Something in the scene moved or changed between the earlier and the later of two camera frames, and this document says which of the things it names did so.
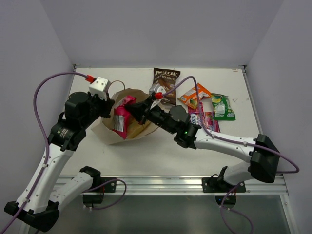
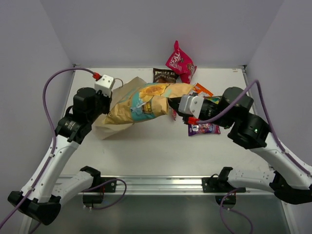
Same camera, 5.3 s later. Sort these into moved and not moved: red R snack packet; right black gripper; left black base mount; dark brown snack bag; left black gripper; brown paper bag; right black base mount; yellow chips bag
Moved: brown paper bag; yellow chips bag; right black gripper; red R snack packet
Not moved: left black gripper; right black base mount; left black base mount; dark brown snack bag
